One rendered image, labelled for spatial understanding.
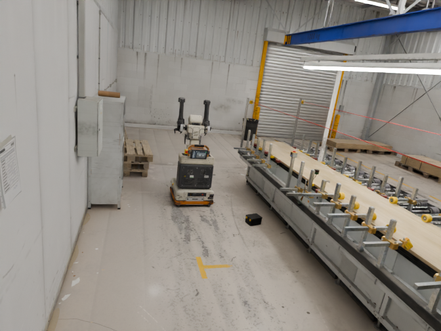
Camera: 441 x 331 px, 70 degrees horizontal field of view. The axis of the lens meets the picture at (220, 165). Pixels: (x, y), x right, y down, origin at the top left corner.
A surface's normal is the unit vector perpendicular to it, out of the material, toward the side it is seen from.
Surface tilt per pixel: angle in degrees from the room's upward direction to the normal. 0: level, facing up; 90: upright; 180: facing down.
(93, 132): 90
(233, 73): 90
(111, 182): 90
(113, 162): 90
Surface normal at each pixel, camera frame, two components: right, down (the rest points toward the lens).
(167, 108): 0.25, 0.30
